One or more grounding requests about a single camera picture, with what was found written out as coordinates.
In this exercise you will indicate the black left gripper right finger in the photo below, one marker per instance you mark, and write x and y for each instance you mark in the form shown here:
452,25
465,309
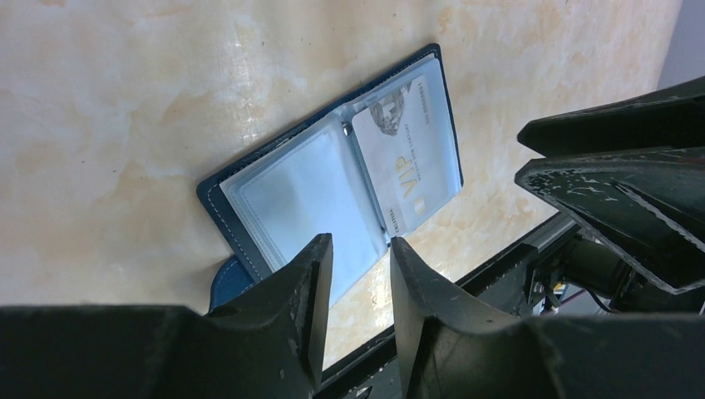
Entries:
450,344

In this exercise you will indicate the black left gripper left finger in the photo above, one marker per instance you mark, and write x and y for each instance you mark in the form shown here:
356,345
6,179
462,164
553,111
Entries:
266,343

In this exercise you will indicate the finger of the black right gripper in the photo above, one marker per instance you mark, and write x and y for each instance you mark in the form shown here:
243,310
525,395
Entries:
672,117
645,205

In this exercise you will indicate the blue card holder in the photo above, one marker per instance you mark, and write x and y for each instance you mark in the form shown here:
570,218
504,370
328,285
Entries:
310,179

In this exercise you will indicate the white VIP card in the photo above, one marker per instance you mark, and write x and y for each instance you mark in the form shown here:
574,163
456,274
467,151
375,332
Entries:
407,145

